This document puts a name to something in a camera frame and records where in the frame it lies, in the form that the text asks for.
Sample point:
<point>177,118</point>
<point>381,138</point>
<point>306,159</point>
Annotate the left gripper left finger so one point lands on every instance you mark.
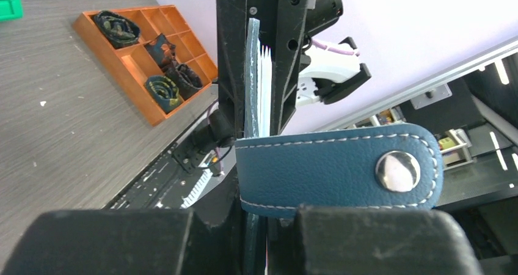
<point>202,239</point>

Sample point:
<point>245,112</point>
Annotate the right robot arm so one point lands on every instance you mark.
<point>271,62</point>

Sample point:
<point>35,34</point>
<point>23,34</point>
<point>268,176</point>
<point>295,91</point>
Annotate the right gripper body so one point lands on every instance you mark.
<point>275,16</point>

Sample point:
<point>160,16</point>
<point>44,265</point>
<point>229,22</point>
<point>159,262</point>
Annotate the rolled belt top left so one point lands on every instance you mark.
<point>118,30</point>

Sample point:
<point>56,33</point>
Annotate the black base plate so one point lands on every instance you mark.
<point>178,177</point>

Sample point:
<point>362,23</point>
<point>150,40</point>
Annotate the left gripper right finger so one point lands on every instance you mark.
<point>336,240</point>

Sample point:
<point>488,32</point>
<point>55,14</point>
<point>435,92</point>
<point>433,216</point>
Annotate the rolled belt bottom left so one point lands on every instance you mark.
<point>164,92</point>

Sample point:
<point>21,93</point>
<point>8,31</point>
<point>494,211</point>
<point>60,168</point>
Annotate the black rolled belt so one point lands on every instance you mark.
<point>184,77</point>

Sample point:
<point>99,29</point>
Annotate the blue leather card holder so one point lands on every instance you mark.
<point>395,167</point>

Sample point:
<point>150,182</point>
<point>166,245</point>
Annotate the green plastic bin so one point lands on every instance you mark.
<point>11,10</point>

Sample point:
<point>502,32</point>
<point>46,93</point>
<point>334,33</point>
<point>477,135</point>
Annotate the orange compartment tray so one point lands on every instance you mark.
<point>131,66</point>

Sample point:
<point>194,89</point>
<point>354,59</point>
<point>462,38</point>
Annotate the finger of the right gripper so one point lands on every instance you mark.
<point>287,53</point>
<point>230,59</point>

